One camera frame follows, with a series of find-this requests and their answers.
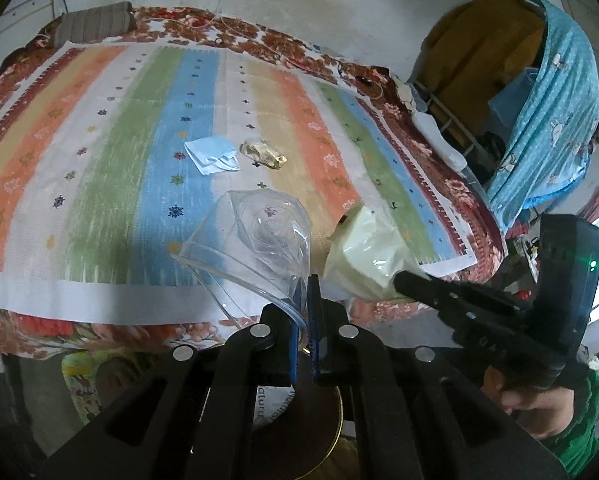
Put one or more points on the plain blue cloth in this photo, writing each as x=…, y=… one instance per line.
x=514, y=95

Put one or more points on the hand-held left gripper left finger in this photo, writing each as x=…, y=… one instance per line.
x=295, y=330

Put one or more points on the yellow floral cloth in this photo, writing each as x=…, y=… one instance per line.
x=86, y=380

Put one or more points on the pale blue face mask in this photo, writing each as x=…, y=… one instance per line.
x=207, y=152

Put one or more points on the crumpled yellowish wrapper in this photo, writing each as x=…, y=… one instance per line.
x=264, y=152

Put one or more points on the red floral blanket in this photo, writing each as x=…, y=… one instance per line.
x=189, y=30

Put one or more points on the brown striped pillow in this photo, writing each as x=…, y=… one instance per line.
x=91, y=22

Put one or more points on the striped colourful mat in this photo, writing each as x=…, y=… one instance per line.
x=104, y=160

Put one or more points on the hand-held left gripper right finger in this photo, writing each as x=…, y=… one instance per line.
x=315, y=330

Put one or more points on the white cloth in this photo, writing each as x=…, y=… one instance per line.
x=439, y=132

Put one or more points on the blue printed hanging cloth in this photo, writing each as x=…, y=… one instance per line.
x=554, y=110

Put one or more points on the black charger plug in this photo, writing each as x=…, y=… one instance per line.
x=364, y=79

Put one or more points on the white power strip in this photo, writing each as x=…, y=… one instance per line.
x=408, y=94

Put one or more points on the metal rack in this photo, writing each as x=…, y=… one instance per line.
x=442, y=105

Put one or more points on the green sleeve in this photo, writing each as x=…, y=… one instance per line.
x=579, y=440

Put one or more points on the clear plastic container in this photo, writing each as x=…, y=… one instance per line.
x=259, y=230

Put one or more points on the mustard yellow cloth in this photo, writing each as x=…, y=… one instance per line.
x=479, y=50

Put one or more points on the person's right hand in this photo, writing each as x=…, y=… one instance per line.
x=534, y=407

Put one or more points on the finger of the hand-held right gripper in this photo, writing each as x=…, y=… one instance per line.
x=429, y=302
x=454, y=290

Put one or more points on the cream plastic bag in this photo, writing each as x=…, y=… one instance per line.
x=364, y=255

